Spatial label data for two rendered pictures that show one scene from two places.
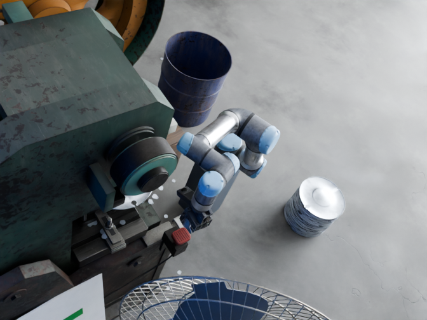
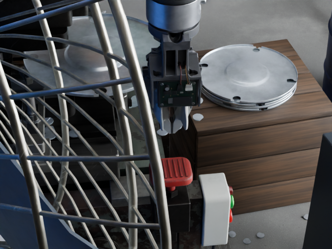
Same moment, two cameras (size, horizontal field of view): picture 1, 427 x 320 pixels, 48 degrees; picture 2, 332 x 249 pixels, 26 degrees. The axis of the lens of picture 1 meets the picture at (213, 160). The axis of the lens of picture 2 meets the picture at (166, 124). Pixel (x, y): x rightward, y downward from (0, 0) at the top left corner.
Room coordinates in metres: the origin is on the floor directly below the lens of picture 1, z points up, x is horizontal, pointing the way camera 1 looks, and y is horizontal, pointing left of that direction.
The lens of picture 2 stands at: (0.31, -0.65, 1.56)
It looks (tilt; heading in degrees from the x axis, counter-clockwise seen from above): 39 degrees down; 48
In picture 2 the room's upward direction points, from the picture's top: straight up
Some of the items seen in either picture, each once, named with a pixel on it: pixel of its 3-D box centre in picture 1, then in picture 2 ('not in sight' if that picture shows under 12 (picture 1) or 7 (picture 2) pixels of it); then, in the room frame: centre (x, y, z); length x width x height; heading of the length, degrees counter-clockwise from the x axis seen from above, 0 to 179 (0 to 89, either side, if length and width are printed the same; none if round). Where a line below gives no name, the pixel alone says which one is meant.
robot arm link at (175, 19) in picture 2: (203, 199); (176, 6); (0.90, -0.03, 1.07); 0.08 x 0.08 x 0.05
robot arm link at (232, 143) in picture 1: (228, 147); not in sight; (1.54, -0.04, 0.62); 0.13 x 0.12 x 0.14; 77
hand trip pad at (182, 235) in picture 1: (179, 239); (170, 185); (0.91, -0.01, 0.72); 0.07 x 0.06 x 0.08; 145
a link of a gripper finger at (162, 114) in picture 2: (187, 226); (162, 116); (0.89, -0.02, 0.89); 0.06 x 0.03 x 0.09; 52
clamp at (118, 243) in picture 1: (109, 226); (32, 120); (0.82, 0.26, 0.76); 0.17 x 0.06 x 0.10; 55
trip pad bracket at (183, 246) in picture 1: (172, 246); (169, 220); (0.92, 0.01, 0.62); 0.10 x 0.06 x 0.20; 55
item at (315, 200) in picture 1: (322, 197); not in sight; (1.80, -0.68, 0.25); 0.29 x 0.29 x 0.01
